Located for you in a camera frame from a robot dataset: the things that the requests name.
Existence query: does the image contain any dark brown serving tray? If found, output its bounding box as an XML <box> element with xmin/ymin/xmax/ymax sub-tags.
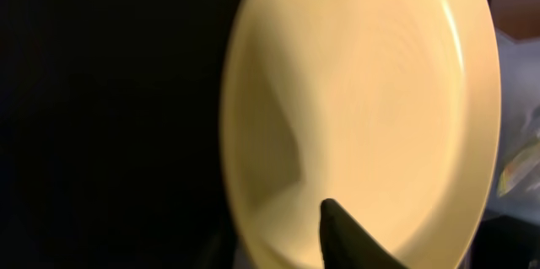
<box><xmin>1</xmin><ymin>0</ymin><xmax>240</xmax><ymax>268</ymax></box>

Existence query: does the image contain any yellow plate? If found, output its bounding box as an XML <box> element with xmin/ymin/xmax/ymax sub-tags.
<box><xmin>220</xmin><ymin>0</ymin><xmax>501</xmax><ymax>268</ymax></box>

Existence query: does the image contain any black waste tray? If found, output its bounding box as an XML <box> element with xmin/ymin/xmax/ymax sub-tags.
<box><xmin>470</xmin><ymin>216</ymin><xmax>539</xmax><ymax>269</ymax></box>

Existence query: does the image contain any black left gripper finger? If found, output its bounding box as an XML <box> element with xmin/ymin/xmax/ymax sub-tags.
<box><xmin>319</xmin><ymin>198</ymin><xmax>406</xmax><ymax>269</ymax></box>

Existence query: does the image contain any clear plastic bin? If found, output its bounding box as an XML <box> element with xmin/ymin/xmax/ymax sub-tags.
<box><xmin>487</xmin><ymin>30</ymin><xmax>539</xmax><ymax>225</ymax></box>

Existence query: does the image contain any green orange snack wrapper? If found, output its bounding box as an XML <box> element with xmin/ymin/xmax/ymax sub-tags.
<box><xmin>497</xmin><ymin>141</ymin><xmax>539</xmax><ymax>197</ymax></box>

